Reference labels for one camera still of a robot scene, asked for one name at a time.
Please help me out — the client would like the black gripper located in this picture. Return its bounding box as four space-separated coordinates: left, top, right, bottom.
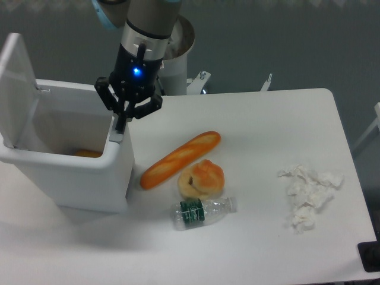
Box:
94 45 163 133

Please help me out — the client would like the white push-button trash can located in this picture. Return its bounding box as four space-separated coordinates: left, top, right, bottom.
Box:
1 33 134 213

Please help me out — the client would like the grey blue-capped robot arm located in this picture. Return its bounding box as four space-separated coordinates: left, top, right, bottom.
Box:
92 1 182 134

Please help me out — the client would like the orange item inside trash can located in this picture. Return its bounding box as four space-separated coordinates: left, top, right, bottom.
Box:
73 149 102 158

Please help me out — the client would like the orange baguette bread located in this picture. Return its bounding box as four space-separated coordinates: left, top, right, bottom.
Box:
140 131 221 190

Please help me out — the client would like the knotted bread roll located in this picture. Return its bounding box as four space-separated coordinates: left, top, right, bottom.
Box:
178 159 225 200

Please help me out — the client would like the clear green-label plastic bottle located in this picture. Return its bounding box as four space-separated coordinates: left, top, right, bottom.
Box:
170 197 238 230

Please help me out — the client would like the crumpled white tissue paper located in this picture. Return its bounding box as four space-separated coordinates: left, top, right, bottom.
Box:
277 164 344 234

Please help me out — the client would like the black device at table edge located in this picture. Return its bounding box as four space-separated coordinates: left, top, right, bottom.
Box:
357 241 379 273

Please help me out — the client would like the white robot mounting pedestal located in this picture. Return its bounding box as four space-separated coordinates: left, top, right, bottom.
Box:
159 15 195 96

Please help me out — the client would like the white frame at right edge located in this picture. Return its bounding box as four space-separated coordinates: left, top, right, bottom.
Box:
351 103 379 159

